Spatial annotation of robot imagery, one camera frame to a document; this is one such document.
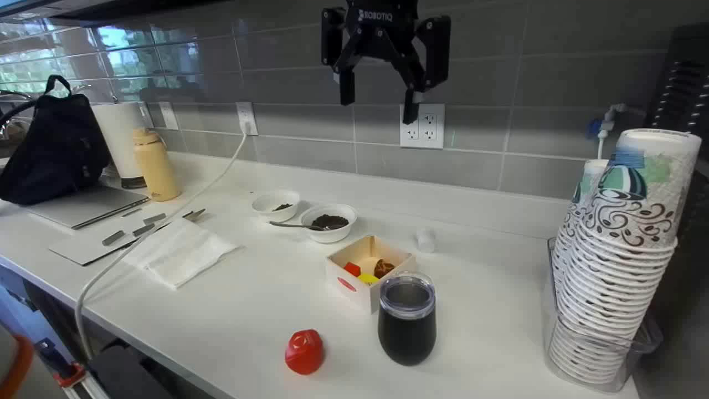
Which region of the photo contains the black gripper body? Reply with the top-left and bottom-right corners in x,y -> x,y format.
319,0 -> 451,84

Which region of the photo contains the white paper napkin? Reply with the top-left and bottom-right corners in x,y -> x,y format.
124,218 -> 238,292

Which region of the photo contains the small clear plastic cup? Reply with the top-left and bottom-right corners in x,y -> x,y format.
415,227 -> 438,253

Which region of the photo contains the white bowl with dark food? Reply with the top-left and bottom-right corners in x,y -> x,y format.
299,201 -> 358,244

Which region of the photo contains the small white bowl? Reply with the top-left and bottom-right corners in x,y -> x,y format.
251,189 -> 304,221

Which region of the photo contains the metal spoon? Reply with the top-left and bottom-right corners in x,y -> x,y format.
267,218 -> 329,233

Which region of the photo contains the blue white spray bottle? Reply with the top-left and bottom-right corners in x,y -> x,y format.
585,101 -> 628,162

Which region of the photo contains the yellow bottle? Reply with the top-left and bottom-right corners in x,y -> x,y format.
132,127 -> 184,203

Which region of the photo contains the black tumbler with clear lid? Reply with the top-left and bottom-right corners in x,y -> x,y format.
377,272 -> 438,369

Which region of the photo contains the white paper towel roll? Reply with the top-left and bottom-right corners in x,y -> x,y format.
91,99 -> 151,185

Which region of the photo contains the tall patterned paper cup stack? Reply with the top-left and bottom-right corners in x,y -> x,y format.
546,127 -> 705,386

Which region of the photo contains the red toy pepper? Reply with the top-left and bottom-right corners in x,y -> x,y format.
284,328 -> 327,376

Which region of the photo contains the black rack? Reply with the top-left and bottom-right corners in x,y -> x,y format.
645,19 -> 709,152

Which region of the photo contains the black backpack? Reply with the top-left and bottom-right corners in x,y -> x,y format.
0,74 -> 112,208

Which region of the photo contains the grey flat tray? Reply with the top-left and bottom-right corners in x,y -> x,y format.
29,185 -> 151,233

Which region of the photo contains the white flat board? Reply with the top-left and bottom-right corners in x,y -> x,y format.
46,208 -> 210,268

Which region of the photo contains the clear plastic cup holder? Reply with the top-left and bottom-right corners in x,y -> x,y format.
541,234 -> 665,395

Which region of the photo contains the white double wall outlet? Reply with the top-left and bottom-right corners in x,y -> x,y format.
398,101 -> 447,150

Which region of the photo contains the wall outlet with white plug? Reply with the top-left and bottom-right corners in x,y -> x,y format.
235,99 -> 260,140

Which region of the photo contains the white power cable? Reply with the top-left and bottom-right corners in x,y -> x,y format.
72,131 -> 252,363

